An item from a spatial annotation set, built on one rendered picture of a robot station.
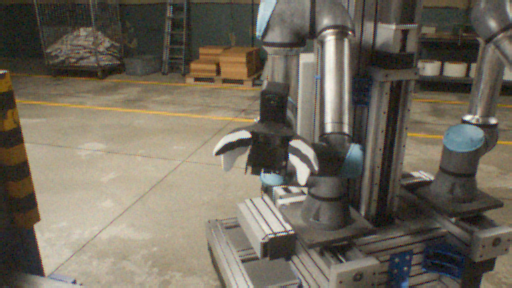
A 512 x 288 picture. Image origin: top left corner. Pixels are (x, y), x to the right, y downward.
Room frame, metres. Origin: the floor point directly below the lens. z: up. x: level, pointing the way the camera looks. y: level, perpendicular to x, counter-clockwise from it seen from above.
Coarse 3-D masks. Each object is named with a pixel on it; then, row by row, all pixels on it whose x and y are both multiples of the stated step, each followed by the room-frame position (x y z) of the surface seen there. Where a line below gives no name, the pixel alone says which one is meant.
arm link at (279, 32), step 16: (272, 0) 1.06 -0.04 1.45; (288, 0) 1.05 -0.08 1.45; (304, 0) 1.05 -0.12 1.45; (272, 16) 1.04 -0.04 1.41; (288, 16) 1.03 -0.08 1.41; (304, 16) 1.03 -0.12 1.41; (272, 32) 1.05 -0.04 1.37; (288, 32) 1.04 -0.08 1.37; (304, 32) 1.04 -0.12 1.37; (272, 48) 1.05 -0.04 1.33; (288, 48) 1.04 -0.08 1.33; (272, 64) 1.06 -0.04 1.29; (288, 64) 1.05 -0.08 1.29; (272, 80) 1.06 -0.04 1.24; (288, 80) 1.05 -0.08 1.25
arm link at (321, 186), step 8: (312, 176) 1.03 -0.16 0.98; (312, 184) 1.03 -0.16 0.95; (320, 184) 1.03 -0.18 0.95; (328, 184) 1.02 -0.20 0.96; (336, 184) 1.02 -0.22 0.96; (344, 184) 1.04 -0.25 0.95; (312, 192) 1.04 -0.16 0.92; (320, 192) 1.03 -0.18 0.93; (328, 192) 1.02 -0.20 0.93; (336, 192) 1.02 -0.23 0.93; (344, 192) 1.04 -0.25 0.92
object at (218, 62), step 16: (208, 48) 7.31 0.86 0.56; (224, 48) 7.30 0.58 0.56; (240, 48) 7.27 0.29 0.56; (256, 48) 7.27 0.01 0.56; (192, 64) 6.92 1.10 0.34; (208, 64) 6.85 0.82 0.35; (224, 64) 6.79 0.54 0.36; (240, 64) 6.70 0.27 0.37; (256, 64) 7.17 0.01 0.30; (192, 80) 6.92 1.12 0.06
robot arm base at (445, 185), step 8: (440, 168) 1.24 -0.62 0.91; (440, 176) 1.23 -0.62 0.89; (448, 176) 1.20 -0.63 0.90; (456, 176) 1.19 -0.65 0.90; (464, 176) 1.18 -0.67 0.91; (472, 176) 1.18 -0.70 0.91; (432, 184) 1.25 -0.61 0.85; (440, 184) 1.21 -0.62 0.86; (448, 184) 1.19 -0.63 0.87; (456, 184) 1.18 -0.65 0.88; (464, 184) 1.17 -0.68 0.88; (472, 184) 1.18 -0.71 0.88; (432, 192) 1.23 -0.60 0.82; (440, 192) 1.20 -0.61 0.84; (448, 192) 1.18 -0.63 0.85; (456, 192) 1.18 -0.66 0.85; (464, 192) 1.17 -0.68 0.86; (472, 192) 1.17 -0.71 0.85; (448, 200) 1.18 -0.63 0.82; (456, 200) 1.16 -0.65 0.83; (464, 200) 1.16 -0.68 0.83; (472, 200) 1.17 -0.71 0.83
